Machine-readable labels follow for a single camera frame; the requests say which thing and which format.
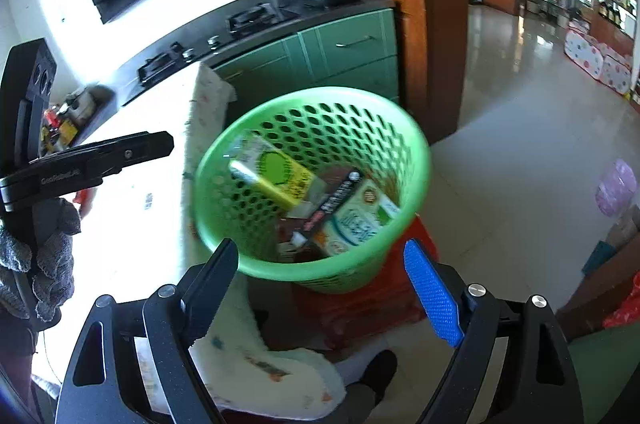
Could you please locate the person's black shoe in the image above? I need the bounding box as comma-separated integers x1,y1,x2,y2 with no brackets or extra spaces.
345,350,399,424

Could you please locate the green plastic basket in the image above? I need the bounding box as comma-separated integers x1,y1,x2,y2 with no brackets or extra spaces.
192,86,433,295

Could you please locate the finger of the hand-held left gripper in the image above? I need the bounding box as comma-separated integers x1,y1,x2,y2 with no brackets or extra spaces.
65,130,175,185

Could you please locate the brown cardboard box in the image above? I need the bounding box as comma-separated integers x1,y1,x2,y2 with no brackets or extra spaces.
555,209,640,341

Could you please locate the dotted play fence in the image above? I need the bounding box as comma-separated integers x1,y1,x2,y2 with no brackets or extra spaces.
564,28,633,95

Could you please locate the green kitchen cabinet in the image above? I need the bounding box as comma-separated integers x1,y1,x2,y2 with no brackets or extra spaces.
207,8,401,104

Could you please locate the red plastic bag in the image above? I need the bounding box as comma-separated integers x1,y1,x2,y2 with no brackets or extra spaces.
602,274,640,331

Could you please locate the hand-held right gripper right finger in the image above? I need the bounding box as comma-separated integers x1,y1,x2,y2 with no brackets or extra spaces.
403,239,587,424

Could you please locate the person's left forearm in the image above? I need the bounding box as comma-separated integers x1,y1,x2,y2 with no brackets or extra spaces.
0,314,46,424

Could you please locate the red plastic stool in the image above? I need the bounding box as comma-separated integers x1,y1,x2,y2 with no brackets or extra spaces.
292,214,443,351

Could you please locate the pink plastic bag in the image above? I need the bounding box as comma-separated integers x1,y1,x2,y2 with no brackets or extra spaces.
595,159,639,218

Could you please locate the white green carton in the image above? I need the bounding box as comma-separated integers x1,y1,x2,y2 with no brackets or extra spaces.
320,179,402,258

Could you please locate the printed tablecloth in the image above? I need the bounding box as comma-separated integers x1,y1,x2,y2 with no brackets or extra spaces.
30,64,348,424

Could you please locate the group of condiment bottles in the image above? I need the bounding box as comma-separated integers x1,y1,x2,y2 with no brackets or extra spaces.
40,86,116,155

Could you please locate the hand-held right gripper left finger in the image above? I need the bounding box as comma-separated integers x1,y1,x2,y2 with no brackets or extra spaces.
54,238,239,424

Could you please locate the black red box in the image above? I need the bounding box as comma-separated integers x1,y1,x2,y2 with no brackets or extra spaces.
292,169,363,249

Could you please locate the person's left hand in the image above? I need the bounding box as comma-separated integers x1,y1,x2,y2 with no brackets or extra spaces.
0,198,82,331

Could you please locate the wooden door frame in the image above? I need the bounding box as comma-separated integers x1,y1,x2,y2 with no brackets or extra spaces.
325,0,471,145

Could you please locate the yellow green carton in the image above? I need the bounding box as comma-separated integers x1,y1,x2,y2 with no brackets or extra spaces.
229,134,329,211

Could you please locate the black gas stove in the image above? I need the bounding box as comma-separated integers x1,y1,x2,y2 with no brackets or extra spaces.
120,1,296,104

